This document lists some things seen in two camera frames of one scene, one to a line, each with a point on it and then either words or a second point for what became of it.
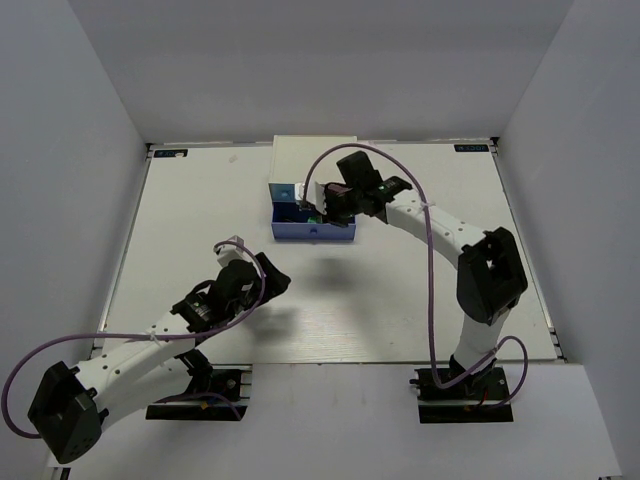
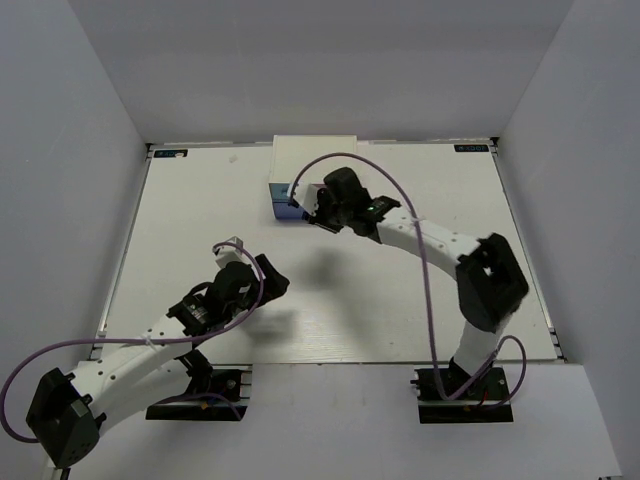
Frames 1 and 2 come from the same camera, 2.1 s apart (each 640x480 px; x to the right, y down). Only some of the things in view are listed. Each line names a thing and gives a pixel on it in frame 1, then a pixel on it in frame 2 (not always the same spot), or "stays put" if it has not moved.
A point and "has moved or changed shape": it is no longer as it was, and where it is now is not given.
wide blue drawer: x=290 y=223 has moved or changed shape
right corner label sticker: x=471 y=148 stays put
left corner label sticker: x=171 y=153 stays put
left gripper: x=276 y=282 stays put
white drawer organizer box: x=293 y=155 stays put
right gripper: x=329 y=215 -> x=319 y=220
